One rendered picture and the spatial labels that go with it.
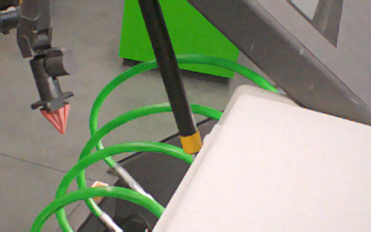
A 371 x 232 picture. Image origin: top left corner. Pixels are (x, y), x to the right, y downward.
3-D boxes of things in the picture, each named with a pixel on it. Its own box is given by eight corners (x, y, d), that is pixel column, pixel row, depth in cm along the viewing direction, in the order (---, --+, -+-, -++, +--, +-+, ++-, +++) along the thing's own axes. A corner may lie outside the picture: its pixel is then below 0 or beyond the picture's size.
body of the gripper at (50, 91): (75, 97, 143) (67, 70, 141) (50, 110, 135) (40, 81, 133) (57, 99, 146) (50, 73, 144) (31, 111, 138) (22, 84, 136)
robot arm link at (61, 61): (40, 29, 140) (16, 36, 133) (73, 22, 134) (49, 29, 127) (52, 74, 143) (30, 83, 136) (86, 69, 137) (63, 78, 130)
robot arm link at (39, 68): (39, 53, 141) (23, 59, 136) (58, 50, 137) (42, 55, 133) (46, 78, 143) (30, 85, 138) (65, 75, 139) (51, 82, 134)
